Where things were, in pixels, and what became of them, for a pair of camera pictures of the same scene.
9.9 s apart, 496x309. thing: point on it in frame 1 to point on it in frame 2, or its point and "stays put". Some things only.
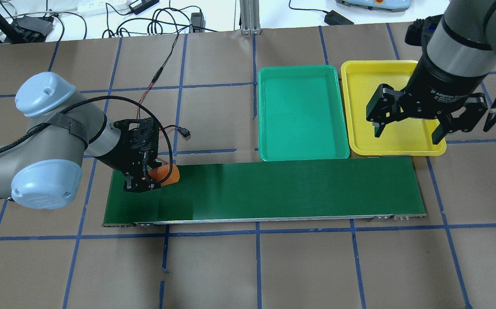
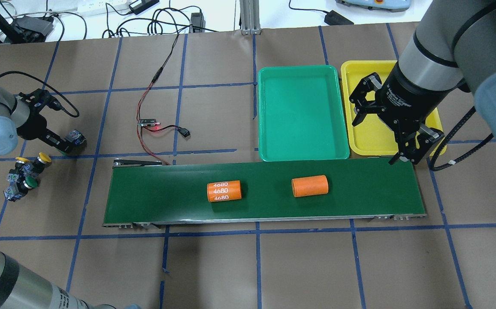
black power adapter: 332,18 stays put
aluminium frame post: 250,19 stays put
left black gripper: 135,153 to 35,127
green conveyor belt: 374,188 stays put
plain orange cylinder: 159,173 to 310,186
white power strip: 87,7 stays put
